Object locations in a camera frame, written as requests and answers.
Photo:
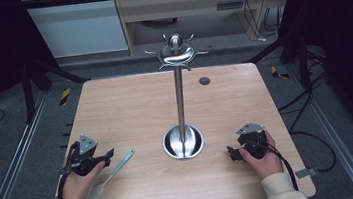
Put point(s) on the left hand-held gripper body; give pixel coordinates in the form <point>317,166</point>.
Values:
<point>84,162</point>

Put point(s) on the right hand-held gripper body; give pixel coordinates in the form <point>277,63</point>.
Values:
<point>253,142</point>

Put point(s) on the person's right hand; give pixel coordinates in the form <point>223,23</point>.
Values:
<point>267,164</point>

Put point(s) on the person's left hand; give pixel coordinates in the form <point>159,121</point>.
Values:
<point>75,188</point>

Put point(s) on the light teal silicone spatula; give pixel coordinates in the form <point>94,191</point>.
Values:
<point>111,177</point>

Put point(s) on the stainless steel utensil stand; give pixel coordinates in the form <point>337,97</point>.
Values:
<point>181,112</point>

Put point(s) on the dark round table grommet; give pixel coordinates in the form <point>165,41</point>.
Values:
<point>204,81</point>

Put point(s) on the black metal stand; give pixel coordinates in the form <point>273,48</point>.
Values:
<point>28,93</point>
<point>303,61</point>

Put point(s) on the white cabinet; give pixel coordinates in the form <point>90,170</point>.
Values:
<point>79,26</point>

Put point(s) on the light wooden desk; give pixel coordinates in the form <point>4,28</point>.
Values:
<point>184,4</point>

